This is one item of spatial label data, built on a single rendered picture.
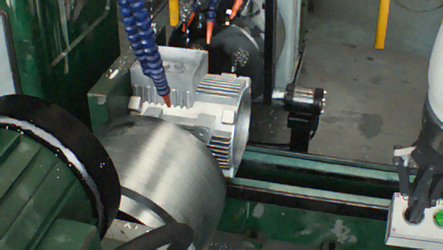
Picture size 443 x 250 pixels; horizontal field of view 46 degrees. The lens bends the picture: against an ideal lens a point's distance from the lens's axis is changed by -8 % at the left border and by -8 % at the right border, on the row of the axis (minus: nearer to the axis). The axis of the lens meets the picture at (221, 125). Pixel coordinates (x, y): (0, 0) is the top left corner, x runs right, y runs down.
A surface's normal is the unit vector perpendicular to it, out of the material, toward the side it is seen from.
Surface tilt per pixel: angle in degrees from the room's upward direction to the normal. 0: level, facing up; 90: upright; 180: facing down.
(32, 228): 59
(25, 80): 90
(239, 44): 90
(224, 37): 90
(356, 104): 0
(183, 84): 90
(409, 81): 0
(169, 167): 32
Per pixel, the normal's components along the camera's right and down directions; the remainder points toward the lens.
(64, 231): 0.00, -0.83
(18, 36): -0.25, 0.54
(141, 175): 0.28, -0.75
